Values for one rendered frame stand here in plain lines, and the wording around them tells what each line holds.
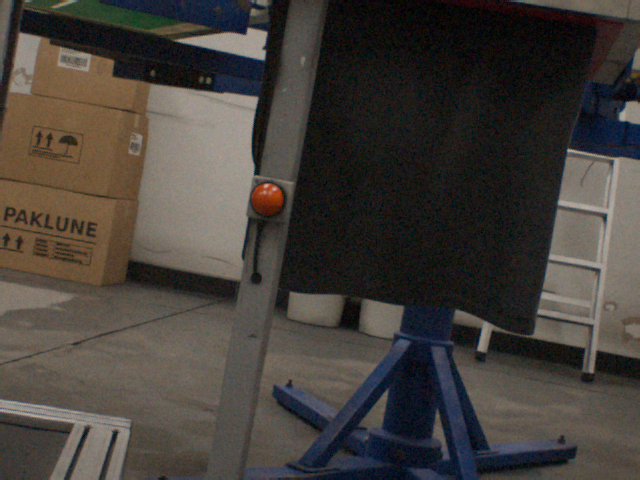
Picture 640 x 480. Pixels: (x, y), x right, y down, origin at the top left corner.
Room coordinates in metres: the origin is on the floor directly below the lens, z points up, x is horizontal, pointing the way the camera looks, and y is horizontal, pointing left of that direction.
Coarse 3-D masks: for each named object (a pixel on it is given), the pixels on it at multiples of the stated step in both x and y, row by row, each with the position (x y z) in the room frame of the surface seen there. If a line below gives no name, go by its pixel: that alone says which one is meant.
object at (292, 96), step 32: (320, 0) 1.53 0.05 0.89; (288, 32) 1.54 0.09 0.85; (320, 32) 1.55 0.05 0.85; (288, 64) 1.54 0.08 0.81; (288, 96) 1.54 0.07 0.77; (288, 128) 1.53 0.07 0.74; (288, 160) 1.53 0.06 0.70; (288, 192) 1.52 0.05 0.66; (256, 224) 1.54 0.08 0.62; (288, 224) 1.56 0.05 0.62; (256, 288) 1.54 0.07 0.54; (256, 320) 1.53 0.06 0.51; (256, 352) 1.53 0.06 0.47; (224, 384) 1.54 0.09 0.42; (256, 384) 1.54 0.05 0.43; (224, 416) 1.54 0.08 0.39; (224, 448) 1.54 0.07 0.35
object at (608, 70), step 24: (480, 0) 1.73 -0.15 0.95; (504, 0) 1.70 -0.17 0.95; (528, 0) 1.69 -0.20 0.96; (552, 0) 1.69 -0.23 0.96; (576, 0) 1.68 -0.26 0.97; (600, 0) 1.68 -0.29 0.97; (624, 0) 1.67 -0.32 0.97; (624, 24) 1.72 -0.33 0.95; (624, 48) 1.94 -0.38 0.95; (600, 72) 2.28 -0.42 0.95
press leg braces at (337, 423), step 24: (384, 360) 3.04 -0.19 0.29; (408, 360) 3.07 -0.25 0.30; (432, 360) 3.04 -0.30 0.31; (384, 384) 3.00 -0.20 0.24; (432, 384) 3.02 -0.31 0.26; (456, 384) 3.25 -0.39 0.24; (360, 408) 2.94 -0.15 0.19; (456, 408) 2.95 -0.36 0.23; (336, 432) 2.89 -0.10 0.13; (456, 432) 2.90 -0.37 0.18; (480, 432) 3.38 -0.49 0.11; (312, 456) 2.85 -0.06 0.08; (456, 456) 2.86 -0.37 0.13
